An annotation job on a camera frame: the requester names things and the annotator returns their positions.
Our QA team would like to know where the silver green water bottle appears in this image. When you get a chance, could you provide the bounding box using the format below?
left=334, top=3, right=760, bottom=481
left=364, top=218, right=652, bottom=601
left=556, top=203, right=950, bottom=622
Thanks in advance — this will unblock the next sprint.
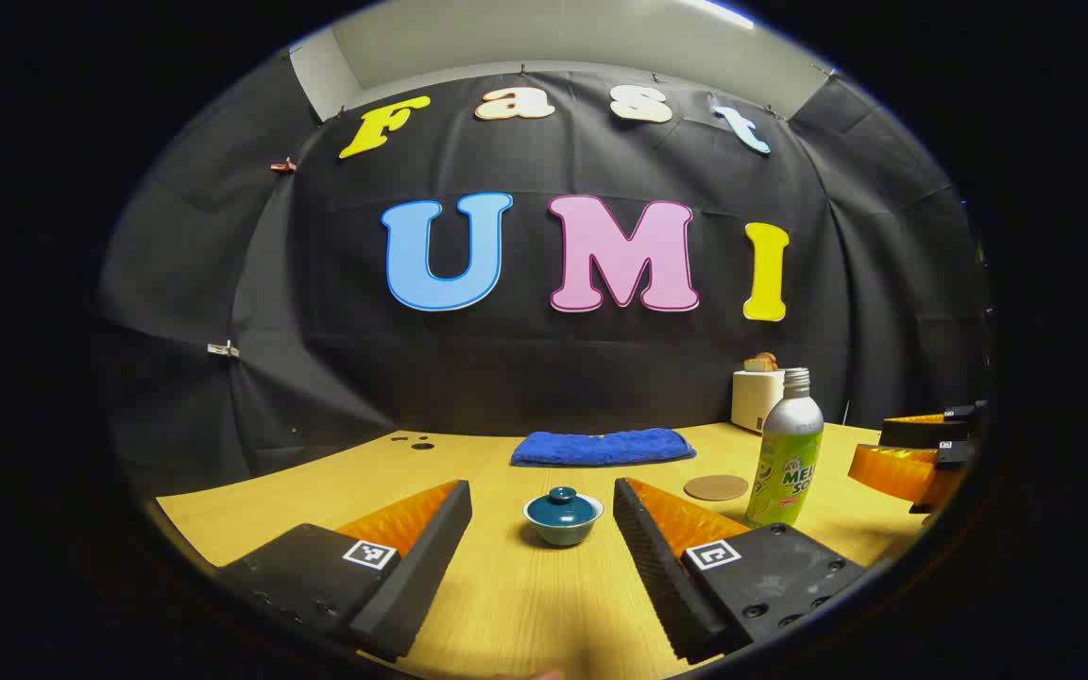
left=745, top=367, right=825, bottom=528

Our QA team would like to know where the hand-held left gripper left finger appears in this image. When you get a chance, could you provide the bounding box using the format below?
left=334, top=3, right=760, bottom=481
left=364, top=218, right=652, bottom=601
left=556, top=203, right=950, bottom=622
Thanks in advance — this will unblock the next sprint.
left=213, top=479, right=474, bottom=662

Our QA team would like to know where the blue folded towel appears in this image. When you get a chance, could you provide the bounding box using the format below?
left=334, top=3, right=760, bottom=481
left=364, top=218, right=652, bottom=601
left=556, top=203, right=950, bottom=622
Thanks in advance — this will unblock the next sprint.
left=509, top=428, right=697, bottom=468

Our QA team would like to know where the round brown coaster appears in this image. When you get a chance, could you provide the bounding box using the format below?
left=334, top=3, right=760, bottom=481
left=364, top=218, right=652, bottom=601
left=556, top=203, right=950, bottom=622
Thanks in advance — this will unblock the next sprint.
left=683, top=474, right=750, bottom=502

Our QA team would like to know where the black backdrop cloth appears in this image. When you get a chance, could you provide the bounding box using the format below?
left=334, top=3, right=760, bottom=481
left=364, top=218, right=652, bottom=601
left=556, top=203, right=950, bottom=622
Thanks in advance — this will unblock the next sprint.
left=95, top=71, right=989, bottom=497

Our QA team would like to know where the white toaster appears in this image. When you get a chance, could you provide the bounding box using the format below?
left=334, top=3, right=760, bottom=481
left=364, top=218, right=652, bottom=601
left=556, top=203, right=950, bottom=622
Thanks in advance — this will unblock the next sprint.
left=731, top=368, right=788, bottom=434

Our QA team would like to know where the teal teacup with white inside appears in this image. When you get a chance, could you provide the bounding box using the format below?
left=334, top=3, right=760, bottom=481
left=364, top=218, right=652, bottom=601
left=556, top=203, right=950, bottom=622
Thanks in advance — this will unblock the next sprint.
left=522, top=493, right=604, bottom=548

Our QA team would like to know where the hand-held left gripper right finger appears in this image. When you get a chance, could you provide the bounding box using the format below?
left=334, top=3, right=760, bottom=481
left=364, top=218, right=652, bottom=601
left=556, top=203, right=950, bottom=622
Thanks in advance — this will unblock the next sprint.
left=612, top=477, right=871, bottom=665

